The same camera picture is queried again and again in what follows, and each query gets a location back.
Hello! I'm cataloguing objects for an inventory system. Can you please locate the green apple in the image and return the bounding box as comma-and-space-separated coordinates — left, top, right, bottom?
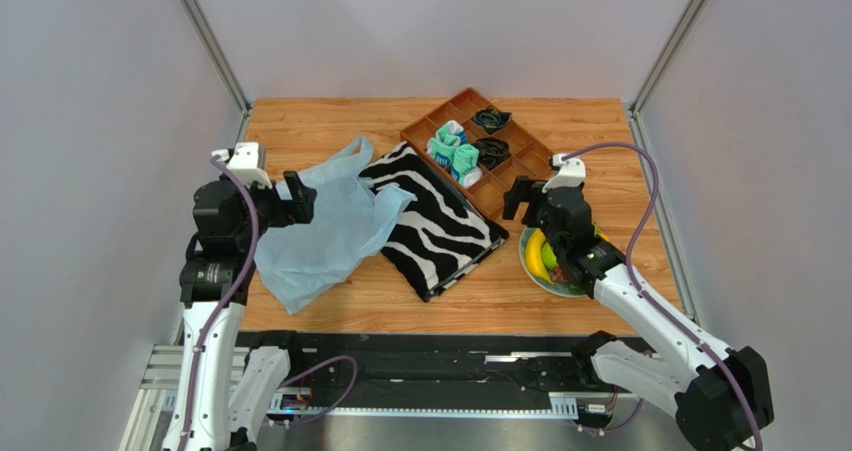
540, 242, 558, 271

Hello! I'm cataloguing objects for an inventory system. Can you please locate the teal white sock pair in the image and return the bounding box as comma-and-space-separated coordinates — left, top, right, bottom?
450, 144, 483, 189

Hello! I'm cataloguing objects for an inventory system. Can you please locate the yellow banana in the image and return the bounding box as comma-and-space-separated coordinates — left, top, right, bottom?
524, 228, 551, 283

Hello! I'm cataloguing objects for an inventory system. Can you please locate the purple grapes bunch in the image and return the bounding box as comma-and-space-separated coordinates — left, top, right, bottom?
549, 266, 577, 286

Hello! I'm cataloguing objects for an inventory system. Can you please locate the zebra striped cushion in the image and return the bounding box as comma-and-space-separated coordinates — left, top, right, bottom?
360, 142, 509, 302

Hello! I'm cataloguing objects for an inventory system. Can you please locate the brown compartment tray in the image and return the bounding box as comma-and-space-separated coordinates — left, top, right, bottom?
400, 87, 554, 220

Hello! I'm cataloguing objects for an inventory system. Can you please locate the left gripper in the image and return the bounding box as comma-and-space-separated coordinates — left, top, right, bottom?
223, 170, 316, 250

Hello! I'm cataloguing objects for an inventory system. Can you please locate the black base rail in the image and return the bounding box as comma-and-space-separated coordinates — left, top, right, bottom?
236, 330, 657, 415

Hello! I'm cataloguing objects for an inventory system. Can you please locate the light blue plastic bag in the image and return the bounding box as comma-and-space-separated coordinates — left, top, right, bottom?
255, 136, 415, 315

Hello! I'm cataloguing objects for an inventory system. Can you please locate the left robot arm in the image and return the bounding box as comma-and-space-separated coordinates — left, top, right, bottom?
162, 171, 317, 450

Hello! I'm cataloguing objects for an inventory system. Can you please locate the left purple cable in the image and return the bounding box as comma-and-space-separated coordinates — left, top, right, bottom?
174, 157, 261, 451

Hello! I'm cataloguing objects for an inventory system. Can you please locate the fruit plate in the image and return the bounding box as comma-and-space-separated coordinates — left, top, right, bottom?
518, 228, 586, 298

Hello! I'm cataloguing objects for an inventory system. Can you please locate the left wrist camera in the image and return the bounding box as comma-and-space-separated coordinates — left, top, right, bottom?
211, 142, 274, 189

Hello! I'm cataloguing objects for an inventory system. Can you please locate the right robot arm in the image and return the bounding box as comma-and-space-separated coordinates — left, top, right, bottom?
503, 175, 775, 450

